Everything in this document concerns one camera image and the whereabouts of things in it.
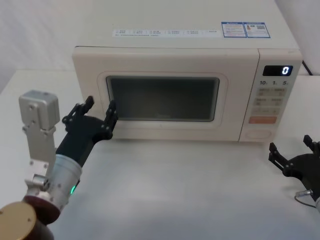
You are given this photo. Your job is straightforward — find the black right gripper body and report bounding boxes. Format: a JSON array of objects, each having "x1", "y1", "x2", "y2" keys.
[{"x1": 283, "y1": 152, "x2": 320, "y2": 198}]

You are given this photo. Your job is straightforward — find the cream microwave oven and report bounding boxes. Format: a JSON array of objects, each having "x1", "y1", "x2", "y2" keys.
[{"x1": 71, "y1": 0, "x2": 303, "y2": 144}]

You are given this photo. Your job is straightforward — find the white table cloth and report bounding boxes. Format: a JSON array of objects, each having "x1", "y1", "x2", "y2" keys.
[{"x1": 0, "y1": 69, "x2": 320, "y2": 240}]

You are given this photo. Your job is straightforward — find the thin cable with silver plug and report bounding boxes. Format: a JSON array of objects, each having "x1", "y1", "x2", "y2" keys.
[{"x1": 294, "y1": 189, "x2": 316, "y2": 209}]

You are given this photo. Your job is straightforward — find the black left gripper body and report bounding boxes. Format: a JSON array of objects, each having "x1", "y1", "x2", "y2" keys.
[{"x1": 55, "y1": 115, "x2": 113, "y2": 166}]

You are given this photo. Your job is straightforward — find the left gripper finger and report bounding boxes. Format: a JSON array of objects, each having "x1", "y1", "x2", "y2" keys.
[
  {"x1": 101, "y1": 99, "x2": 119, "y2": 134},
  {"x1": 61, "y1": 95, "x2": 95, "y2": 125}
]

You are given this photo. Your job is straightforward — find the black power cord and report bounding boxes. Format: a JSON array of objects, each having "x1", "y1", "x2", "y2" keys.
[{"x1": 301, "y1": 59, "x2": 314, "y2": 76}]

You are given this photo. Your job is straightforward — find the white curtain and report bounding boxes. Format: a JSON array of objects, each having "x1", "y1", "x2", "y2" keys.
[{"x1": 0, "y1": 0, "x2": 320, "y2": 97}]

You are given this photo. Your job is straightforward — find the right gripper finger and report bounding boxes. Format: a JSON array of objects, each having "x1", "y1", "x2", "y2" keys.
[
  {"x1": 268, "y1": 142, "x2": 292, "y2": 176},
  {"x1": 303, "y1": 134, "x2": 320, "y2": 154}
]

